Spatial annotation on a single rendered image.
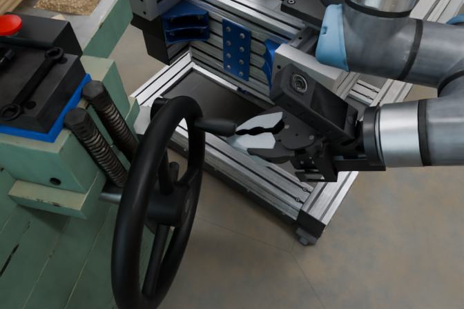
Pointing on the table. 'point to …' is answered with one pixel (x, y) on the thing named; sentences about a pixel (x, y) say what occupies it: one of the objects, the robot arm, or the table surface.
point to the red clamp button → (10, 24)
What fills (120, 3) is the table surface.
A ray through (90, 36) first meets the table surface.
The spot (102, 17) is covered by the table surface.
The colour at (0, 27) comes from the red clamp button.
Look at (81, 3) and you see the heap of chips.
